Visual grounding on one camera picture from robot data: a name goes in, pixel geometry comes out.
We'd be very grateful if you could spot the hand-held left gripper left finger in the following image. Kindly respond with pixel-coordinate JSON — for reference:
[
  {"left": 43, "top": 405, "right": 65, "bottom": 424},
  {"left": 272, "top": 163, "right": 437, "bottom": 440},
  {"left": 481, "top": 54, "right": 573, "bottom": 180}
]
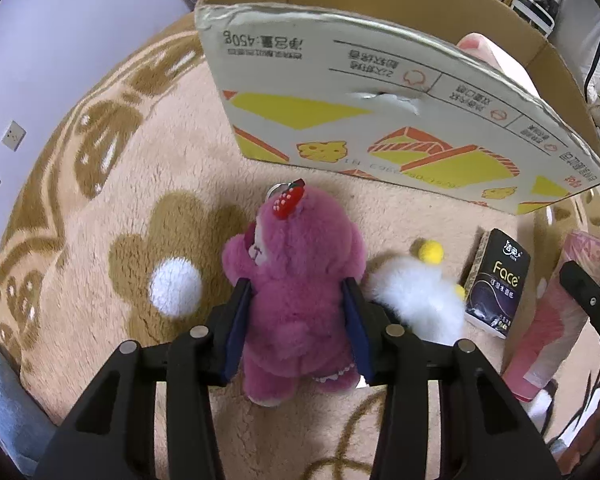
[{"left": 32, "top": 277, "right": 253, "bottom": 480}]

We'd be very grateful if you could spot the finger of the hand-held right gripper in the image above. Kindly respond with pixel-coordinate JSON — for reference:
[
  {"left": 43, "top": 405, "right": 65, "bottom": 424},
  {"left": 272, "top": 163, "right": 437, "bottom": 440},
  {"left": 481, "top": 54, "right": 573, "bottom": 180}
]
[{"left": 559, "top": 260, "right": 600, "bottom": 361}]

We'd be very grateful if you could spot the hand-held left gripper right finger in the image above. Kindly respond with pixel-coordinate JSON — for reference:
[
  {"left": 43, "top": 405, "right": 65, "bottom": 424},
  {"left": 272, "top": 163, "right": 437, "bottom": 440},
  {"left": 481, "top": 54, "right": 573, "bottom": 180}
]
[{"left": 341, "top": 277, "right": 563, "bottom": 480}]

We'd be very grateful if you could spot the pink bear plush toy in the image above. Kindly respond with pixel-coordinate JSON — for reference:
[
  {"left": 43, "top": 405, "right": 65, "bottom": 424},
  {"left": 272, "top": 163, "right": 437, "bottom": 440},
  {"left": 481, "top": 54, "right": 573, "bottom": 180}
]
[{"left": 221, "top": 180, "right": 367, "bottom": 407}]

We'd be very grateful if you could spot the printed cardboard box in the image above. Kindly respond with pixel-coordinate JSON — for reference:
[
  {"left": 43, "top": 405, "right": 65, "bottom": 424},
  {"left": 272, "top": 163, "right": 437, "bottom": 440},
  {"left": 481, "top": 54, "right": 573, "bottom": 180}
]
[{"left": 192, "top": 0, "right": 600, "bottom": 218}]

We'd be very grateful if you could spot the pink swirl plush cushion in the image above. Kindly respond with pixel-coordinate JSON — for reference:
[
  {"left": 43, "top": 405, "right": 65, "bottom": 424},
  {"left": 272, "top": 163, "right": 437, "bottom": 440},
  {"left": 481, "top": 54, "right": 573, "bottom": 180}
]
[{"left": 455, "top": 32, "right": 536, "bottom": 98}]

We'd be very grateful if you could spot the pink tissue pack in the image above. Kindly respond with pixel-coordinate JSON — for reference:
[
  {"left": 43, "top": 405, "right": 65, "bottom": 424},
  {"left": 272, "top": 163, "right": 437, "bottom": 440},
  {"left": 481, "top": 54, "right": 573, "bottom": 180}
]
[{"left": 500, "top": 230, "right": 600, "bottom": 403}]

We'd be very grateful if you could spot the white fluffy plush toy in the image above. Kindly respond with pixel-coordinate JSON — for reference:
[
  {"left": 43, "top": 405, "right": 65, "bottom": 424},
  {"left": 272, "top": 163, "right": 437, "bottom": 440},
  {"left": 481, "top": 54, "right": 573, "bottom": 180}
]
[{"left": 365, "top": 239, "right": 467, "bottom": 347}]

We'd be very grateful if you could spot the black tissue pack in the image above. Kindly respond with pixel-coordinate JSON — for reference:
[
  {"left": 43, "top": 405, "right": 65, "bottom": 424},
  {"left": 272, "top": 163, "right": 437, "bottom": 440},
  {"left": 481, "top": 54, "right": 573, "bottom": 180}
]
[{"left": 461, "top": 227, "right": 532, "bottom": 341}]

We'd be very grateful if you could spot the beige printed blanket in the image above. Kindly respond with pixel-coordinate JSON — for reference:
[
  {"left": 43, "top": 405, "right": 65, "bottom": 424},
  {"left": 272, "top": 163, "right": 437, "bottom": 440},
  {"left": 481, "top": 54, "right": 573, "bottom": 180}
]
[{"left": 0, "top": 10, "right": 600, "bottom": 480}]

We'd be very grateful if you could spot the blue grey cloth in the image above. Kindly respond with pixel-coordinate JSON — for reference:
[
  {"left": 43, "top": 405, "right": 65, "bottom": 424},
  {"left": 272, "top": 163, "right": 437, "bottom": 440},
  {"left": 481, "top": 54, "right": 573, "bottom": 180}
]
[{"left": 0, "top": 345, "right": 56, "bottom": 476}]

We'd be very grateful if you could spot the white rolling cart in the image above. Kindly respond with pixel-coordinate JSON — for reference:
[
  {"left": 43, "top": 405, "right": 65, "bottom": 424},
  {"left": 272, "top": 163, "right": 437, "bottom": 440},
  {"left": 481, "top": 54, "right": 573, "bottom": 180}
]
[{"left": 512, "top": 0, "right": 561, "bottom": 36}]

